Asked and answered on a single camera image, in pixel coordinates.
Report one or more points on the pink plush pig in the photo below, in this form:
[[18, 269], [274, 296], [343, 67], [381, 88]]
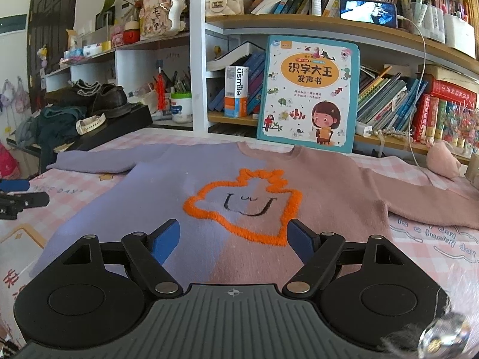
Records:
[[443, 160]]

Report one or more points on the green plant leaf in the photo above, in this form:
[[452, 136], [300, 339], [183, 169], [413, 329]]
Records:
[[110, 2]]

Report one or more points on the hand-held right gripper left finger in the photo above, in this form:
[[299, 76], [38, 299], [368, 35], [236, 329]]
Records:
[[166, 245]]

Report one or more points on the clear shiny bead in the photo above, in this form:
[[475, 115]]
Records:
[[445, 334]]

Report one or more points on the brown leather shoe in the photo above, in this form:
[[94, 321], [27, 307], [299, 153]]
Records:
[[112, 101]]

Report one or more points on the red tassel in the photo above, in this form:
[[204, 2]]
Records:
[[161, 89]]

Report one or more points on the white and wooden bookshelf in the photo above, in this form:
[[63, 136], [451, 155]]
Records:
[[198, 63]]

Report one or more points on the dark wooden door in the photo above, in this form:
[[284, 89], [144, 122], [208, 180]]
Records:
[[52, 26]]

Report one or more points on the smartphone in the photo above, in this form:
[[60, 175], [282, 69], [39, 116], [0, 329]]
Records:
[[368, 12]]

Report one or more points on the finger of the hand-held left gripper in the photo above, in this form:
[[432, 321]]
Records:
[[26, 200], [15, 185]]

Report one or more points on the row of blue books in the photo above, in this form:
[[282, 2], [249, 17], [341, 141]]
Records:
[[254, 71]]

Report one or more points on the teal children's picture book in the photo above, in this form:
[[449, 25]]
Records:
[[307, 82]]

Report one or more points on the white storage box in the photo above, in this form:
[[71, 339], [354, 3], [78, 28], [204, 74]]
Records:
[[458, 33]]

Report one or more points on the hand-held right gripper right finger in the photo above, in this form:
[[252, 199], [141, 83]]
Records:
[[301, 245]]

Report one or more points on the row of red thick books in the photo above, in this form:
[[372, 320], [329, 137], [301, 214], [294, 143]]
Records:
[[449, 91]]

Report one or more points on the black box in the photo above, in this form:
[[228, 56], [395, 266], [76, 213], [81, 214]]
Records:
[[123, 123]]

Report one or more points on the row of thin picture books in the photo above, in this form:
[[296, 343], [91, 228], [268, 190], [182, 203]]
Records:
[[389, 101]]

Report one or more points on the white wristwatch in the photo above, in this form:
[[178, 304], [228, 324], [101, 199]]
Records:
[[89, 124]]

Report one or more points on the white and orange carton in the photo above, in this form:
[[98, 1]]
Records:
[[235, 89]]

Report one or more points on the colourful bead bouquet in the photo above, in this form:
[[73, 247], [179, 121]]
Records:
[[462, 127]]

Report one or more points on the white jar with green lid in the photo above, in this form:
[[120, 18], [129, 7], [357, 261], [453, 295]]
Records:
[[181, 110]]

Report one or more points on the pig-shaped hanging ornament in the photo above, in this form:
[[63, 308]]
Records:
[[157, 15]]

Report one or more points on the red round doll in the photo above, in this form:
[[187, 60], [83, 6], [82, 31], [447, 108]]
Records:
[[131, 33]]

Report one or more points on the pink and purple sweater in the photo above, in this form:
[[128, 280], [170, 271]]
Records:
[[149, 179]]

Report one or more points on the bunch of pens and brushes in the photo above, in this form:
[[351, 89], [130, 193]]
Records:
[[179, 84]]

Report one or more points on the white thick paperback book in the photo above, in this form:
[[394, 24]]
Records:
[[232, 58]]

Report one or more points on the black frilled shoe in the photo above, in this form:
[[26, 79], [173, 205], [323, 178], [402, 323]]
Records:
[[71, 91]]

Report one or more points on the dark green cloth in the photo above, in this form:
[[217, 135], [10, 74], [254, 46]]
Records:
[[56, 127]]

